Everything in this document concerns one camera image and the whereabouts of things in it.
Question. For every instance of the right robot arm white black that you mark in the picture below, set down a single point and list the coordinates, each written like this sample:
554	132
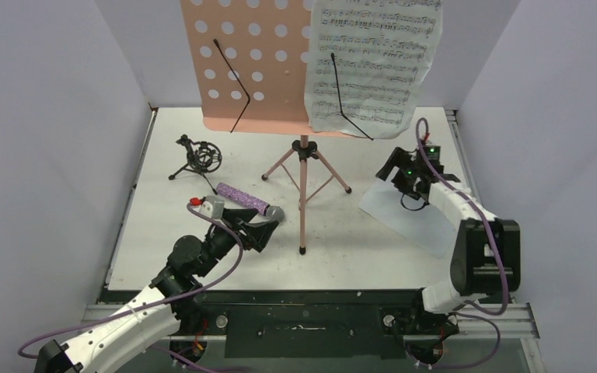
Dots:
485	265

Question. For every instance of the pink perforated music stand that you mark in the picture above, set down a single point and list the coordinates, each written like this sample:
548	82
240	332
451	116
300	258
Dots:
250	59

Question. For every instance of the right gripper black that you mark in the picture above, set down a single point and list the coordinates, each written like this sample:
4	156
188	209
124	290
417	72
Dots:
401	172

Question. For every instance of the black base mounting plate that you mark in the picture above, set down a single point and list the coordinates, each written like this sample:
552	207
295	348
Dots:
315	324

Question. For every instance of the black microphone shock mount tripod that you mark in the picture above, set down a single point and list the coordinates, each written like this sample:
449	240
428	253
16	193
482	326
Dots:
203	157

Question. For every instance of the purple glitter microphone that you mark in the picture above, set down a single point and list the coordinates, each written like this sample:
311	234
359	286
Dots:
245	199

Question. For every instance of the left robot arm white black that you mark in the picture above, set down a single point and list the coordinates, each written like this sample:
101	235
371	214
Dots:
160	308

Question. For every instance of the left wrist camera silver box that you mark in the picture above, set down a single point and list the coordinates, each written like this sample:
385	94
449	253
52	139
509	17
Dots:
210	206

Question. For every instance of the white sheet music paper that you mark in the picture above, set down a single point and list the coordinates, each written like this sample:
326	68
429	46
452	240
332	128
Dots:
422	226
366	63

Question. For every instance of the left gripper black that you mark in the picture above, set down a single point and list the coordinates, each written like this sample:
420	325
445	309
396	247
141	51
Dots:
257	235

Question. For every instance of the right wrist camera silver box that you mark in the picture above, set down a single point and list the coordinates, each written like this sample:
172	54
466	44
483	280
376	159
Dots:
432	151

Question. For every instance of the wrist camera silver box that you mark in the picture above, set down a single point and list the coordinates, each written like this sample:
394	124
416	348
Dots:
210	206
432	151

